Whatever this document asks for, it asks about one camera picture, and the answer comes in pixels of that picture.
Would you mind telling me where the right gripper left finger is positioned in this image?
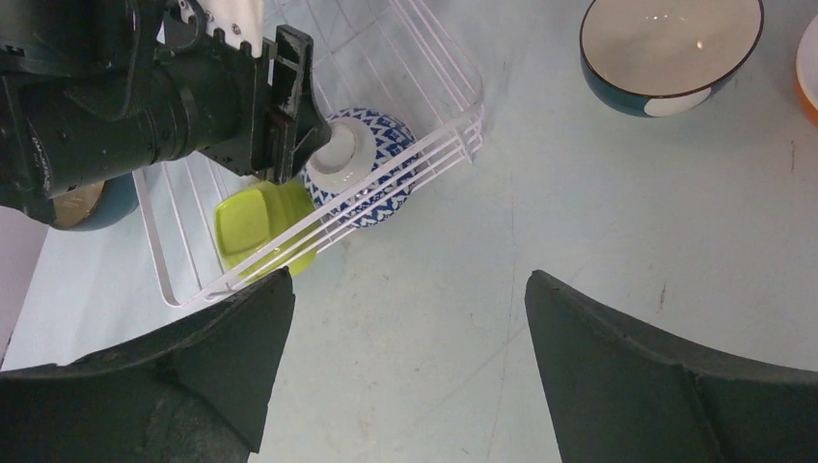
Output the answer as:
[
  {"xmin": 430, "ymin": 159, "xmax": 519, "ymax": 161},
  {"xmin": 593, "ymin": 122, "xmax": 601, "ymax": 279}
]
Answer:
[{"xmin": 1, "ymin": 269, "xmax": 295, "ymax": 462}]

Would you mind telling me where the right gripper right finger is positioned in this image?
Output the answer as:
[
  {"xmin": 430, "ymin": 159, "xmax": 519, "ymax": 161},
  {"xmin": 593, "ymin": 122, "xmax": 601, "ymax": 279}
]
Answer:
[{"xmin": 525, "ymin": 270, "xmax": 817, "ymax": 462}]

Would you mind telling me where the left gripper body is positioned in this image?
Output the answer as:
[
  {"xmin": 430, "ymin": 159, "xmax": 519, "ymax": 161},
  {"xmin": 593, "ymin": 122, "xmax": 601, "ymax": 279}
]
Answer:
[{"xmin": 136, "ymin": 1, "xmax": 275, "ymax": 176}]

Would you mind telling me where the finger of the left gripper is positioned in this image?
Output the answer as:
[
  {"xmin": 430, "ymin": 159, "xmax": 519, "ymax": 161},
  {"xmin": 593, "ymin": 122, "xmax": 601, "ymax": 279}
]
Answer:
[{"xmin": 266, "ymin": 25, "xmax": 332, "ymax": 184}]

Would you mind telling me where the blue patterned bowl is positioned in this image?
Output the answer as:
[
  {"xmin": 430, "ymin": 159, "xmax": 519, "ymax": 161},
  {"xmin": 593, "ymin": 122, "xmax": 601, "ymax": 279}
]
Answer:
[{"xmin": 300, "ymin": 107, "xmax": 420, "ymax": 229}]

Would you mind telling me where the dark bowl beige inside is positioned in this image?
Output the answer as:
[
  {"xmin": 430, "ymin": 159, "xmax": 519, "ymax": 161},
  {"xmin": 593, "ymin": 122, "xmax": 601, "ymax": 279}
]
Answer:
[{"xmin": 49, "ymin": 174, "xmax": 139, "ymax": 232}]

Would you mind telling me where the teal blue bowl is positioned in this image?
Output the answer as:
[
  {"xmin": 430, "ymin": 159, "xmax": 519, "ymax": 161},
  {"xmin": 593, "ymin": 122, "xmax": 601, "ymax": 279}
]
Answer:
[{"xmin": 579, "ymin": 0, "xmax": 765, "ymax": 118}]

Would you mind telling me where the orange bowl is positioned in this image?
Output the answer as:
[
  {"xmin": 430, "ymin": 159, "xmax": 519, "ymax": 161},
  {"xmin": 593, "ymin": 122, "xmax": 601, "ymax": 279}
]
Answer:
[{"xmin": 794, "ymin": 16, "xmax": 817, "ymax": 126}]

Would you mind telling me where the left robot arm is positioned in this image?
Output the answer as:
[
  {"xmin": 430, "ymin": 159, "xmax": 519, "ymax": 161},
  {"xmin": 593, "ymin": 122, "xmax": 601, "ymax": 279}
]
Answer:
[{"xmin": 1, "ymin": 1, "xmax": 331, "ymax": 225}]

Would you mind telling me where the green bowl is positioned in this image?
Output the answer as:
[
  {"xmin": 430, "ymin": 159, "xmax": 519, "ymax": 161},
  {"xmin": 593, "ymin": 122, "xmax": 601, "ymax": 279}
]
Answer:
[{"xmin": 213, "ymin": 180, "xmax": 314, "ymax": 269}]

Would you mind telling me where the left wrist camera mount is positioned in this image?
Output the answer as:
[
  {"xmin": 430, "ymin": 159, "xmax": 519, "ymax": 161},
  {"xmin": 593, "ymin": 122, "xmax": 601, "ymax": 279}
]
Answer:
[{"xmin": 170, "ymin": 0, "xmax": 265, "ymax": 59}]

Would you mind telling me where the white wire dish rack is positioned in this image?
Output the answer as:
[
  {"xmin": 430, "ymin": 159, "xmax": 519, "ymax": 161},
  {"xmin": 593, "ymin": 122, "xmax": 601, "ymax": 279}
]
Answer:
[{"xmin": 134, "ymin": 1, "xmax": 484, "ymax": 311}]

